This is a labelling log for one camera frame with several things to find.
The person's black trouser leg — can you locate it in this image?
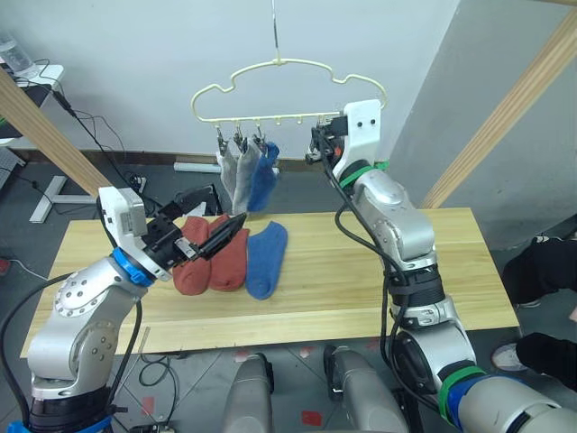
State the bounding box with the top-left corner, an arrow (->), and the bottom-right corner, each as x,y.
515,332 -> 577,392
501,234 -> 577,309

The light grey sock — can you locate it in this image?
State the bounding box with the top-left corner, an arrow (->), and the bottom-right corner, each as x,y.
232,136 -> 263,216
215,143 -> 239,205

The white shoe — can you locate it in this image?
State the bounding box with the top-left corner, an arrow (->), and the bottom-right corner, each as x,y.
490,342 -> 529,373

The cream plastic clip hanger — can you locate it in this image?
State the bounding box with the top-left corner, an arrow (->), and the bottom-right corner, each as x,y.
189,49 -> 389,133

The wooden frame beam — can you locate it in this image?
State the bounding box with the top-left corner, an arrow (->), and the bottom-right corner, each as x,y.
0,66 -> 114,200
420,8 -> 577,209

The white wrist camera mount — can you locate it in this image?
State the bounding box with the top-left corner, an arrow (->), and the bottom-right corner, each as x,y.
335,99 -> 382,178
97,184 -> 173,281

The silver robot thigh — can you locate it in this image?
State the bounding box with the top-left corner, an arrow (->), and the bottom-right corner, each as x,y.
323,345 -> 409,433
222,353 -> 275,433

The metal hanger hook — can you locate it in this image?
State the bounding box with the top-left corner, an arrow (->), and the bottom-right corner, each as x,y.
270,0 -> 284,62

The white desk leg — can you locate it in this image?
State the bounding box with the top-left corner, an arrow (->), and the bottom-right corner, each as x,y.
28,175 -> 99,225

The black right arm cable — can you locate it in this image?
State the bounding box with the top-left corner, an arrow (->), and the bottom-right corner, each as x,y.
320,155 -> 445,414

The black floor cable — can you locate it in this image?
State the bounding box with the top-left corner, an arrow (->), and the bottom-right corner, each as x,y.
47,88 -> 150,204

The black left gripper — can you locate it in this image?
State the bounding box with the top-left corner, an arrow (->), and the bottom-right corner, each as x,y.
143,186 -> 248,271

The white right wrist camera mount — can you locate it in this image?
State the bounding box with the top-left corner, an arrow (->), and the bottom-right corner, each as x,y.
335,99 -> 382,178

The red sock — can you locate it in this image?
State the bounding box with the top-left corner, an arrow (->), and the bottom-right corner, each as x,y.
208,214 -> 252,292
172,216 -> 214,297

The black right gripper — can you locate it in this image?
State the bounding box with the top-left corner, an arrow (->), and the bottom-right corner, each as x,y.
305,114 -> 351,166

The black box behind table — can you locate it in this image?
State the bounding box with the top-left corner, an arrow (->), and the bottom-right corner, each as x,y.
197,181 -> 223,217

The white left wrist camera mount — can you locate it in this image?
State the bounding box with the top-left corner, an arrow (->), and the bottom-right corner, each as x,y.
97,184 -> 173,281

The white bar at baseboard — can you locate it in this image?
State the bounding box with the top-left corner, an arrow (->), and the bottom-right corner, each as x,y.
173,161 -> 223,173

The clear plastic water bottle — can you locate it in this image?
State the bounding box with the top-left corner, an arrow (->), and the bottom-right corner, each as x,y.
0,31 -> 36,77

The white desk top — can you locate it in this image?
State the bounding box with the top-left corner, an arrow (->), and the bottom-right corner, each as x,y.
12,64 -> 65,88

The blue sock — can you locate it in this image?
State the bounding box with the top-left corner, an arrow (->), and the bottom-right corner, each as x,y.
244,220 -> 289,301
246,141 -> 281,214

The looped cable under table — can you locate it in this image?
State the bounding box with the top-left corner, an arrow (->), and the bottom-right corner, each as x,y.
137,353 -> 180,390

